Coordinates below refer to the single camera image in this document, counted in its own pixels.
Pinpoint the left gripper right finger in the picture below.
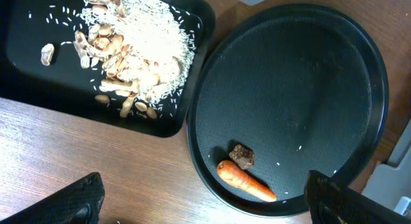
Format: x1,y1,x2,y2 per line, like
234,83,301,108
304,170,410,224

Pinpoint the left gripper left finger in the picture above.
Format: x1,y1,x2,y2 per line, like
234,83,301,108
1,172,105,224

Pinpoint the brown food lump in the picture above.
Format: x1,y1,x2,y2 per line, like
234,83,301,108
229,144,256,169

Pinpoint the orange carrot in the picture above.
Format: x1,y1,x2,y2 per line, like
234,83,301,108
216,160,277,202

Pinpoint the grey dishwasher rack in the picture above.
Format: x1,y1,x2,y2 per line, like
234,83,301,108
362,125,411,218

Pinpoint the round black tray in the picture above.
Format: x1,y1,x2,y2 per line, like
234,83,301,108
187,4,389,218

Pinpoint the black rectangular tray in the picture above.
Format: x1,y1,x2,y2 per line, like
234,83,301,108
1,0,216,137

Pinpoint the single peanut shell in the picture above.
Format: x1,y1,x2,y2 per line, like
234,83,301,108
40,43,55,66

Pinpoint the rice and peanut shell pile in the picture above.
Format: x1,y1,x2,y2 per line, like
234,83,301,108
73,0,197,119

